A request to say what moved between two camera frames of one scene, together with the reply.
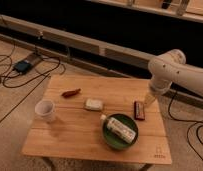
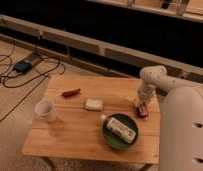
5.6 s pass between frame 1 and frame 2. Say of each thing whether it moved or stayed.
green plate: stayed
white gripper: moved
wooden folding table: stayed
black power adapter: stayed
